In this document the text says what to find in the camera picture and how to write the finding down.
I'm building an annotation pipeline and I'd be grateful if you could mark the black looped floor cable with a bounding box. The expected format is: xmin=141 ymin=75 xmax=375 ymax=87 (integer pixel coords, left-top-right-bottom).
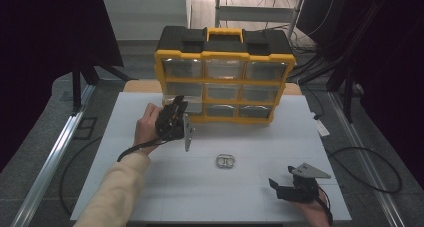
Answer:
xmin=324 ymin=146 xmax=403 ymax=194

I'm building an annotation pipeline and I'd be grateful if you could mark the white paper tag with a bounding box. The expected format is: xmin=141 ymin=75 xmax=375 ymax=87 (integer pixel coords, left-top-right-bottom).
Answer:
xmin=314 ymin=118 xmax=331 ymax=137

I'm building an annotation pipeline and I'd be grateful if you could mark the person's left hand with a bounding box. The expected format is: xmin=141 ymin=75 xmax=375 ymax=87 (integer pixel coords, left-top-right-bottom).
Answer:
xmin=134 ymin=102 xmax=168 ymax=157

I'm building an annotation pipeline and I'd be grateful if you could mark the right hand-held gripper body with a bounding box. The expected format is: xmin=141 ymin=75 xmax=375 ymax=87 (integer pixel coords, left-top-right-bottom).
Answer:
xmin=275 ymin=162 xmax=332 ymax=203

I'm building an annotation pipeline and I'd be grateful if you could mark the hand-held gripper black cable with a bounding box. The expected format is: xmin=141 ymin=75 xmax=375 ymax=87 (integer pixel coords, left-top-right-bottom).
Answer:
xmin=316 ymin=186 xmax=335 ymax=227
xmin=116 ymin=138 xmax=168 ymax=163

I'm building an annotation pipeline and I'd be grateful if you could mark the black tripod stand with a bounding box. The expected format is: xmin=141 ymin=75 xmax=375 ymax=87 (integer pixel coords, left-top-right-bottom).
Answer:
xmin=70 ymin=51 xmax=135 ymax=117

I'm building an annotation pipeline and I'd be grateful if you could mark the black floor frame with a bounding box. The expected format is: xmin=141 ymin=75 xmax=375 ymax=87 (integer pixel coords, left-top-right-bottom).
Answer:
xmin=72 ymin=116 xmax=99 ymax=141

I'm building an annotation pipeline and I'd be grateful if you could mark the tangle of black cables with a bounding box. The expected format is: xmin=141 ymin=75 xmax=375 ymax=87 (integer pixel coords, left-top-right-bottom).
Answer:
xmin=285 ymin=28 xmax=323 ymax=56

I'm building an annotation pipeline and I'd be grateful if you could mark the person's right hand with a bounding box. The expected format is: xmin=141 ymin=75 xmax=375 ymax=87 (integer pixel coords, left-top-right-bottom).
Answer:
xmin=292 ymin=191 xmax=331 ymax=227

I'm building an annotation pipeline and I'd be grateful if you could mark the right hand-held gripper black cable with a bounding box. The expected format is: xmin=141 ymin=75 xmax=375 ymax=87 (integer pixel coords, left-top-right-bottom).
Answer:
xmin=316 ymin=186 xmax=335 ymax=227

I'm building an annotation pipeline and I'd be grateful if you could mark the dark curtain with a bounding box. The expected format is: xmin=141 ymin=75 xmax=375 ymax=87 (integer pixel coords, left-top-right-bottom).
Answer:
xmin=0 ymin=0 xmax=125 ymax=173
xmin=333 ymin=0 xmax=424 ymax=181

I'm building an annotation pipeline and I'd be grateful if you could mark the yellow and black drawer organizer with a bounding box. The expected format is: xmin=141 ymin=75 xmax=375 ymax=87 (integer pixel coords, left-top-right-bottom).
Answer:
xmin=153 ymin=25 xmax=297 ymax=125

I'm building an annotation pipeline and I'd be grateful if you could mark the grid of clear drawers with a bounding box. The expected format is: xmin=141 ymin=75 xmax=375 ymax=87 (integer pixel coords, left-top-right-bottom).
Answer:
xmin=162 ymin=57 xmax=288 ymax=119

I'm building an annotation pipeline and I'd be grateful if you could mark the aluminium floor rail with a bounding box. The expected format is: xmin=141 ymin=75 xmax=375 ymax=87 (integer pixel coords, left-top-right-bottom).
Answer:
xmin=9 ymin=84 xmax=97 ymax=227
xmin=328 ymin=91 xmax=407 ymax=227

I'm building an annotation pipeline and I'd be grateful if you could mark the left hand-held gripper black cable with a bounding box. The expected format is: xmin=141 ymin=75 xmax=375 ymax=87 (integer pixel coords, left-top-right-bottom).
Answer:
xmin=116 ymin=138 xmax=168 ymax=163

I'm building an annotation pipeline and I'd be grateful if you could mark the white metal shelf stand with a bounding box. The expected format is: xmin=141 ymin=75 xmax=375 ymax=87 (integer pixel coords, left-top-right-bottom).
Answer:
xmin=214 ymin=0 xmax=306 ymax=39

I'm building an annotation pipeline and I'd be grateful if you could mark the thin black floor cable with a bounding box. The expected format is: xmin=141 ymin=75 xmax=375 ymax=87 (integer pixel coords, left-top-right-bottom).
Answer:
xmin=59 ymin=136 xmax=103 ymax=218

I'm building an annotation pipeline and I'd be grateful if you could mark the black metal stand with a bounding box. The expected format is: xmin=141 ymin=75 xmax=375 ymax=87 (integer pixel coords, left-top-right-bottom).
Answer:
xmin=297 ymin=18 xmax=355 ymax=124

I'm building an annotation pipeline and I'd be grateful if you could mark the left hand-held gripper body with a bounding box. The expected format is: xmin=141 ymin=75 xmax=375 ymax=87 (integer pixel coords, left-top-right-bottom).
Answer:
xmin=154 ymin=103 xmax=197 ymax=153

